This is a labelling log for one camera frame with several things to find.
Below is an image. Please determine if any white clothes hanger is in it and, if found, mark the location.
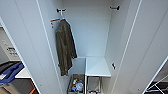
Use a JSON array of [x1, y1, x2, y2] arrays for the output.
[[58, 9, 67, 23]]

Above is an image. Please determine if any white sticker with orange bar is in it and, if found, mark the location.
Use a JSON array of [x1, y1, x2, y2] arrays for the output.
[[49, 17, 61, 29]]

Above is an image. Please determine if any white inner shelf unit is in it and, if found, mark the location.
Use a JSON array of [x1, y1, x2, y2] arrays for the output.
[[71, 56, 112, 94]]

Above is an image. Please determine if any black wardrobe hook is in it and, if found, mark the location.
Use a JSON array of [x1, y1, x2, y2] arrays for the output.
[[56, 8, 67, 14], [109, 5, 121, 11]]

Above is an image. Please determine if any white wardrobe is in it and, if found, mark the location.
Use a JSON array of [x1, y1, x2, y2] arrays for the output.
[[35, 0, 143, 94]]

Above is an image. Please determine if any dark wire basket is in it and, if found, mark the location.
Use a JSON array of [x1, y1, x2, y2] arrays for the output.
[[87, 76, 102, 94]]

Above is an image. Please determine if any dark folded cloth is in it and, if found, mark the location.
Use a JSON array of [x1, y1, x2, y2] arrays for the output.
[[0, 61, 16, 73]]

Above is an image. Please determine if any dark door hinge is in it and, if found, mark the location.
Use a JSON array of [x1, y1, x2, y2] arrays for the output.
[[111, 62, 117, 70]]

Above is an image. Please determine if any orange folding frame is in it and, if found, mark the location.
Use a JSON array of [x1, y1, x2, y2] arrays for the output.
[[27, 86, 37, 94]]

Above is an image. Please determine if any flat white board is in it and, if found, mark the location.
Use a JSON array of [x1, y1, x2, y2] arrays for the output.
[[14, 67, 32, 80]]

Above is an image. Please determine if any blue folded cloth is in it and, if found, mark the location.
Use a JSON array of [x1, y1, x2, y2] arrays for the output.
[[0, 62, 25, 86]]

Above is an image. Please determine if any olive green jacket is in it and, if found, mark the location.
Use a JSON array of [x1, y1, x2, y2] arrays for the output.
[[54, 18, 79, 77]]

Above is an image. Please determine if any brown basket with toys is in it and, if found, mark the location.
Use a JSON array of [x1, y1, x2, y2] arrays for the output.
[[67, 73, 86, 94]]

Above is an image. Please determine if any white wall sign blue print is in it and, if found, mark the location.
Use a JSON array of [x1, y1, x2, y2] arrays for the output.
[[5, 45, 20, 58]]

